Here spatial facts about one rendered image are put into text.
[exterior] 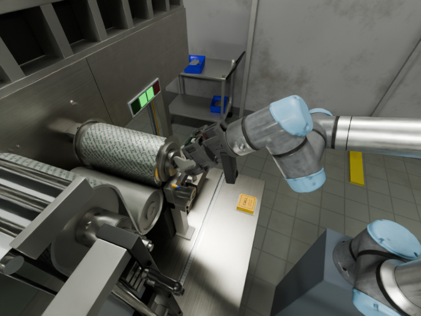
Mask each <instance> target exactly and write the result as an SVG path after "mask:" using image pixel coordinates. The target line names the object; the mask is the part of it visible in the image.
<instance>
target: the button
mask: <svg viewBox="0 0 421 316"><path fill-rule="evenodd" d="M256 199H257V198H256V197H252V196H248V195H245V194H241V195H240V197H239V201H238V204H237V209H238V210H241V211H244V212H247V213H251V214H253V212H254V207H255V204H256Z"/></svg>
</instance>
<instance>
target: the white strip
mask: <svg viewBox="0 0 421 316"><path fill-rule="evenodd" d="M11 249H12V247H11V246H9V245H8V244H7V243H4V242H2V241H0V273H2V274H4V275H6V276H9V277H11V278H13V279H16V280H18V281H21V282H23V283H25V284H27V285H30V286H32V287H35V288H37V289H39V290H42V291H44V292H46V293H49V294H51V295H54V296H56V295H57V293H58V292H56V291H54V290H52V289H50V288H47V287H45V286H43V285H40V284H39V283H36V282H34V281H32V280H30V279H28V278H25V277H23V276H21V275H18V274H17V273H15V272H16V271H18V270H19V269H20V268H21V266H22V265H23V263H24V258H23V257H22V256H21V255H18V254H16V253H14V252H12V251H10V250H11Z"/></svg>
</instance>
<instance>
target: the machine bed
mask: <svg viewBox="0 0 421 316"><path fill-rule="evenodd" d="M222 172H224V171H223V170H222V169H218V168H215V167H214V168H212V169H210V170H209V171H208V173H207V175H206V177H205V180H204V182H203V184H202V186H201V189H200V191H199V193H198V194H195V197H194V199H193V200H192V208H191V210H190V213H189V214H187V219H188V224H189V226H193V227H195V231H194V234H193V235H192V238H191V240H187V239H185V238H181V237H180V236H176V234H175V236H174V238H173V239H172V240H171V239H169V238H166V237H163V236H160V235H158V234H155V233H152V232H148V233H147V234H145V235H143V236H146V238H147V239H148V240H151V241H152V244H153V250H152V251H151V252H149V253H150V255H151V257H152V259H153V261H154V262H155V264H156V266H157V268H158V269H159V271H160V272H161V274H163V275H165V276H167V277H169V278H171V279H173V280H175V281H178V280H179V278H180V275H181V273H182V270H183V268H184V265H185V262H186V261H187V258H188V255H189V253H190V250H191V248H192V245H193V243H194V240H195V238H196V236H197V233H198V231H199V228H200V226H201V223H202V220H203V218H204V216H205V213H206V211H207V208H208V206H209V203H210V201H211V199H212V196H213V193H214V191H215V189H216V186H217V183H218V181H219V179H220V176H221V174H222ZM265 184H266V181H264V180H261V179H256V178H253V177H249V176H245V175H242V174H238V177H237V178H236V181H235V184H227V183H226V179H225V178H224V181H223V183H222V186H221V189H220V191H219V194H218V197H217V199H216V202H215V205H214V207H213V210H212V212H211V215H210V218H209V220H208V223H207V226H206V227H205V231H204V234H203V235H202V239H201V241H200V243H199V247H198V249H197V252H196V254H195V256H194V260H193V262H192V264H191V267H190V270H189V272H188V275H187V278H186V280H185V283H184V286H183V288H184V289H185V292H184V294H183V295H182V296H180V297H178V296H176V295H173V296H174V298H175V300H176V302H177V303H178V305H179V307H180V309H181V311H182V312H183V314H182V316H239V311H240V307H241V302H242V296H243V292H244V286H245V282H246V277H247V271H248V268H249V262H250V258H251V252H252V246H253V243H254V237H255V233H256V228H257V222H258V218H259V212H260V208H261V203H262V197H263V194H264V188H265ZM240 194H245V195H248V196H252V197H255V198H257V204H256V210H255V213H254V216H252V215H249V214H246V213H242V212H239V211H235V207H236V204H237V200H238V197H239V195H240ZM176 233H177V232H176ZM64 284H65V283H64V282H62V281H61V280H59V279H57V278H55V277H53V276H51V275H50V277H49V278H48V279H47V280H46V281H45V283H44V284H43V286H45V287H47V288H50V289H52V290H54V291H56V292H59V291H60V289H61V288H62V286H63V285H64ZM172 294H173V293H172ZM54 298H55V296H54V295H51V294H49V293H46V292H44V291H42V290H38V292H37V293H36V294H35V296H34V297H33V298H32V299H31V301H30V302H29V303H28V304H27V306H26V307H25V308H24V309H23V311H22V312H21V313H20V314H19V315H18V316H41V315H42V314H43V312H44V311H45V310H46V308H47V307H48V305H49V304H50V303H51V302H52V300H53V299H54Z"/></svg>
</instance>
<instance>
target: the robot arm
mask: <svg viewBox="0 0 421 316"><path fill-rule="evenodd" d="M200 129H202V130H200ZM199 130H200V131H199ZM192 133H193V134H192V135H191V136H190V137H189V138H188V139H187V141H186V143H185V144H184V145H183V146H181V151H182V152H183V154H184V155H185V158H186V160H184V159H182V158H180V157H178V156H175V157H174V161H175V163H176V164H177V165H178V167H179V168H177V169H176V170H177V171H178V172H179V173H181V174H186V175H188V176H197V175H199V174H202V173H203V172H206V171H208V170H210V169H212V168H214V167H215V166H216V165H217V164H218V162H219V163H221V162H222V167H223V171H224V176H225V179H226V183H227V184H235V181H236V178H237V177H238V170H237V162H236V157H237V156H240V155H245V154H248V153H251V152H254V151H257V150H261V149H264V148H267V149H268V151H269V153H270V154H271V156H272V157H273V159H274V161H275V163H276V164H277V166H278V167H279V170H280V171H281V173H282V175H283V178H284V179H285V180H286V181H287V182H288V184H289V185H290V187H291V188H292V189H293V190H294V191H296V192H301V193H302V192H303V193H305V192H312V191H315V190H317V189H318V188H320V187H321V186H322V185H323V184H324V182H325V180H326V175H325V172H324V168H323V166H321V164H320V160H321V158H322V155H323V152H324V150H325V148H327V149H338V150H349V151H356V152H367V153H374V154H385V155H396V156H403V157H414V158H421V118H396V117H350V116H332V114H331V113H330V112H329V111H327V110H325V109H323V108H314V109H311V110H309V109H308V107H307V105H306V103H305V102H304V100H303V99H302V98H301V97H299V96H297V95H292V96H290V97H286V98H284V99H281V100H278V101H277V102H273V103H271V104H270V105H268V106H267V107H264V108H262V109H260V110H258V111H256V112H254V113H252V114H250V115H248V116H246V117H243V118H240V119H239V120H236V121H235V122H233V123H231V124H229V125H227V123H226V122H225V121H224V119H222V120H220V121H218V122H216V123H214V124H212V125H210V126H207V125H205V126H203V127H201V128H199V129H197V130H195V131H193V132H192ZM420 255H421V245H420V243H419V241H418V239H417V238H416V237H415V236H414V235H413V234H412V233H411V232H410V231H409V230H408V229H406V228H404V227H403V226H402V225H400V224H398V223H395V222H393V221H389V220H386V219H379V220H376V221H374V222H372V223H370V224H369V225H368V226H367V227H366V228H365V229H364V230H363V231H362V232H361V233H359V234H358V235H357V236H356V237H354V238H353V239H350V240H344V241H342V242H340V243H338V244H337V245H336V246H335V248H334V250H333V261H334V264H335V266H336V268H337V270H338V271H339V273H340V274H341V275H342V276H343V277H344V278H345V279H346V280H347V281H349V282H350V283H351V284H353V288H352V291H353V295H352V301H353V304H354V305H355V307H356V308H357V309H358V310H359V311H360V312H361V313H363V314H364V315H366V316H421V259H418V260H416V259H417V258H418V257H419V256H420ZM413 260H414V261H413Z"/></svg>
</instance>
